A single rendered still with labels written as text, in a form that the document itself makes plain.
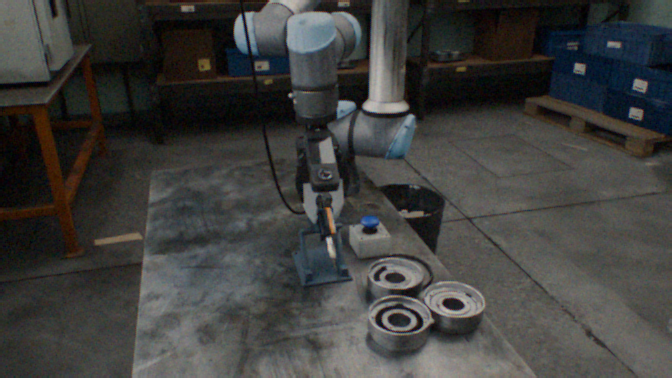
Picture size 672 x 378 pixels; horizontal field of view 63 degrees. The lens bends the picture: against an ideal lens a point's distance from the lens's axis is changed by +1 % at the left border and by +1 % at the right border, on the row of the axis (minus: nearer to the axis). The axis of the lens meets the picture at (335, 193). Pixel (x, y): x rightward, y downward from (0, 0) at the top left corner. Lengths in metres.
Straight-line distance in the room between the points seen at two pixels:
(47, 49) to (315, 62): 2.15
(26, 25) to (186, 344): 2.16
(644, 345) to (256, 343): 1.79
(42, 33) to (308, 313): 2.19
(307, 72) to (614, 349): 1.81
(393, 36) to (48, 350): 1.76
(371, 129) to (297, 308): 0.52
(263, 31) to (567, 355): 1.72
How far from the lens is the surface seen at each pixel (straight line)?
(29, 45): 2.92
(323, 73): 0.88
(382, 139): 1.33
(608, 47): 4.79
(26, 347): 2.47
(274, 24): 1.00
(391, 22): 1.29
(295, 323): 0.98
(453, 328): 0.96
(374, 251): 1.16
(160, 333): 1.01
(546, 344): 2.32
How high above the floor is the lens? 1.41
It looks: 25 degrees down
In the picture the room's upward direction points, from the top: straight up
